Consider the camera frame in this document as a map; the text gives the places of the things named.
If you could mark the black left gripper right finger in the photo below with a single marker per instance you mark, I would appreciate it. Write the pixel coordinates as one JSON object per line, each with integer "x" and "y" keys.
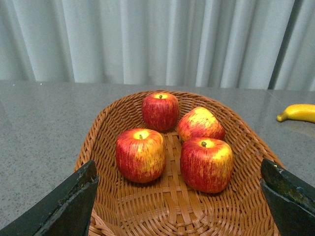
{"x": 291, "y": 200}

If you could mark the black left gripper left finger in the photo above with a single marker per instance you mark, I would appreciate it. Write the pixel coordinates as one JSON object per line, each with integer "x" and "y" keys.
{"x": 65, "y": 211}

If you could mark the yellow banana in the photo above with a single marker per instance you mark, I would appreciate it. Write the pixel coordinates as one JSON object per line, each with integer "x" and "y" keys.
{"x": 302, "y": 112}

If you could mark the red apple large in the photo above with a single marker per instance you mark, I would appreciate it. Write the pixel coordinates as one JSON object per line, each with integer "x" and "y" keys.
{"x": 140, "y": 155}

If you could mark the near red yellow apple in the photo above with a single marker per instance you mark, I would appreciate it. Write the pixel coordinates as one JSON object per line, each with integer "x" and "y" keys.
{"x": 206, "y": 164}

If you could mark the left brown wicker basket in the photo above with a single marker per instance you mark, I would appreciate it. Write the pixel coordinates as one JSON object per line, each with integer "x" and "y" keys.
{"x": 167, "y": 206}

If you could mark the grey white curtain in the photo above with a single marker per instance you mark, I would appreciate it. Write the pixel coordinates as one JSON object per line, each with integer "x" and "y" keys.
{"x": 251, "y": 44}

